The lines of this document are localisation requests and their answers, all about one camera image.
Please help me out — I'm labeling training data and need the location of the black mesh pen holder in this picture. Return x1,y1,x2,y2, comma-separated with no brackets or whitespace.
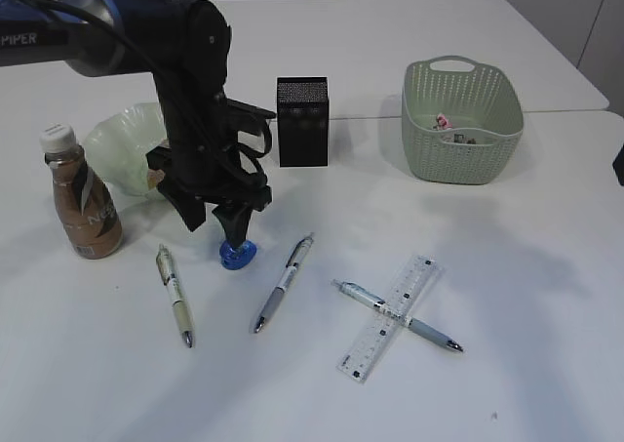
276,77,330,168

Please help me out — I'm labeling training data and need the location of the grey grip middle pen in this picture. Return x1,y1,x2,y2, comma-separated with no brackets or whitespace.
253,232,314,334

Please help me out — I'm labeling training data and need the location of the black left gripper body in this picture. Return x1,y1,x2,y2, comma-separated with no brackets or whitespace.
149,0,271,211

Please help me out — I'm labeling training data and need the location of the grey paper ball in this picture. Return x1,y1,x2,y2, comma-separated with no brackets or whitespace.
452,133,477,144

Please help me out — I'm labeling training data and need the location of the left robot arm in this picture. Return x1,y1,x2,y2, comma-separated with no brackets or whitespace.
1,0,271,251

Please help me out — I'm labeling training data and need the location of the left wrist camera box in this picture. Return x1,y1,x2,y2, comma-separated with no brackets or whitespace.
226,99,276,137

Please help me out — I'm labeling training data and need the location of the brown coffee drink bottle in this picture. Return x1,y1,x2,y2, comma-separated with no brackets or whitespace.
39,124,123,260

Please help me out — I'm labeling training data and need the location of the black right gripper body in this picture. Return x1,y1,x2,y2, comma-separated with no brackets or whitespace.
612,145,624,186

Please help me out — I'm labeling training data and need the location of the grey grip right pen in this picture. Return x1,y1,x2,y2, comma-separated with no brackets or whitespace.
331,280,464,353

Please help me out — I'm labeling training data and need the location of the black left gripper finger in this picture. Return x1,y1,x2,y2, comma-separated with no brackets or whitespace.
212,203,253,252
160,187,206,232

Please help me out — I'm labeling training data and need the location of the pink paper ball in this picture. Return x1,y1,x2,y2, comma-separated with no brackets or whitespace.
433,113,451,131

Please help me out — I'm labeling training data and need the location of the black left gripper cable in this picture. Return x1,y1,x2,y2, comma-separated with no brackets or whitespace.
9,0,274,189

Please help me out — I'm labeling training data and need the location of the beige retractable pen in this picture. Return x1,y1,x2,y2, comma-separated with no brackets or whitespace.
156,244,195,348

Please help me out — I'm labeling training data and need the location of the green plastic woven basket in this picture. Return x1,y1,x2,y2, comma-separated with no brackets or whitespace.
401,56,525,185

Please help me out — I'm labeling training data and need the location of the grey grip pen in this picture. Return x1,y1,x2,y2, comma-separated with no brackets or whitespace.
253,232,314,334
331,280,464,353

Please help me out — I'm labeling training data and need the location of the clear plastic ruler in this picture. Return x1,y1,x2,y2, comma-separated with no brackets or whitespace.
332,256,440,383

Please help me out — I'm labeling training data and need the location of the green wavy glass plate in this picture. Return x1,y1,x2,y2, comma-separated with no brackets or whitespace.
83,102,167,200

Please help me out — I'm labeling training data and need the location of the sugared bread bun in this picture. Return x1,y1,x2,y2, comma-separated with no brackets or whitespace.
146,145,171,189

